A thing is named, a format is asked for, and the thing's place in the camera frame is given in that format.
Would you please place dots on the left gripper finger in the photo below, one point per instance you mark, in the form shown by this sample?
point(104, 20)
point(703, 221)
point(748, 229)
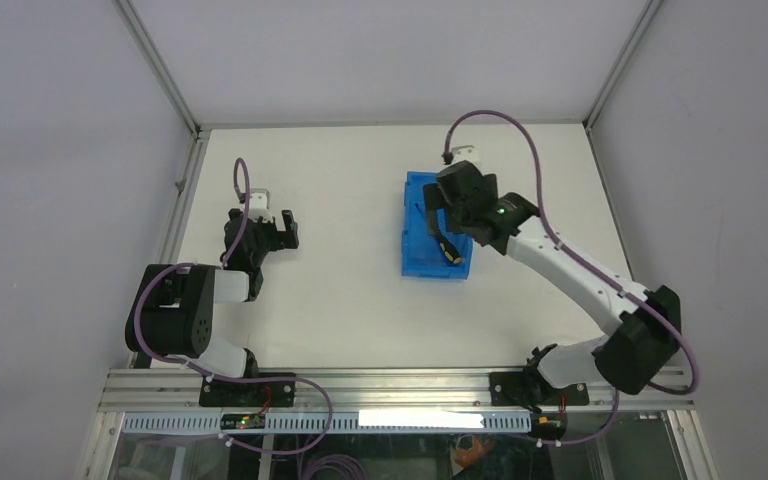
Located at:
point(290, 223)
point(286, 240)

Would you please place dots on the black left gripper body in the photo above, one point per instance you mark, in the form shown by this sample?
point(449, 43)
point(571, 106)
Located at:
point(272, 234)

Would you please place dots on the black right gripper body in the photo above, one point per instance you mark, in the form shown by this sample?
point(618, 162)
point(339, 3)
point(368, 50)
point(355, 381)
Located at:
point(444, 202)

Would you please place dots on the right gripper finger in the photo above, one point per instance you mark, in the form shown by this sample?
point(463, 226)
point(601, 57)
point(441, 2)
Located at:
point(459, 222)
point(431, 206)

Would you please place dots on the black yellow screwdriver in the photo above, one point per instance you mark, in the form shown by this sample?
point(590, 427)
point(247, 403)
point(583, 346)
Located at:
point(447, 248)

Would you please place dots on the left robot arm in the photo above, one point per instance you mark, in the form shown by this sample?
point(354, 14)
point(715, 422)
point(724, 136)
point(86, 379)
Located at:
point(172, 315)

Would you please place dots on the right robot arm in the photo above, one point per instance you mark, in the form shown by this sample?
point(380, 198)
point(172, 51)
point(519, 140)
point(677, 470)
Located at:
point(638, 325)

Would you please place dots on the blue plastic bin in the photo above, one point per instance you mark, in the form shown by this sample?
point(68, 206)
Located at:
point(420, 255)

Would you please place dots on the orange object under table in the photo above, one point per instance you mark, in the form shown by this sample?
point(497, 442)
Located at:
point(469, 449)

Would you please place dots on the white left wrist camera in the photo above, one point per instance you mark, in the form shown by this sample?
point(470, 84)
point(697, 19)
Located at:
point(258, 204)

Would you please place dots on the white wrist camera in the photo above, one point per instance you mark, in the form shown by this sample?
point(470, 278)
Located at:
point(258, 204)
point(468, 153)

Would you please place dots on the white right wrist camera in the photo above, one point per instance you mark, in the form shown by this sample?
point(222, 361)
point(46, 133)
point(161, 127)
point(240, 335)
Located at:
point(468, 153)

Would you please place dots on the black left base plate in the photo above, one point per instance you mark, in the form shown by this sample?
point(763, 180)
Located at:
point(275, 390)

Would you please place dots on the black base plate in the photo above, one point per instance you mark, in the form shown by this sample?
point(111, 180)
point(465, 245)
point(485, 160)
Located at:
point(275, 390)
point(518, 388)

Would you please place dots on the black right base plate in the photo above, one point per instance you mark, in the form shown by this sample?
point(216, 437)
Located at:
point(518, 388)

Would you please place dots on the white slotted cable duct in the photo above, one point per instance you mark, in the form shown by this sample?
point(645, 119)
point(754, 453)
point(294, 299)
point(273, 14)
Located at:
point(365, 421)

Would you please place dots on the aluminium mounting rail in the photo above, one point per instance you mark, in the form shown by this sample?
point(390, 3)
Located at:
point(345, 390)

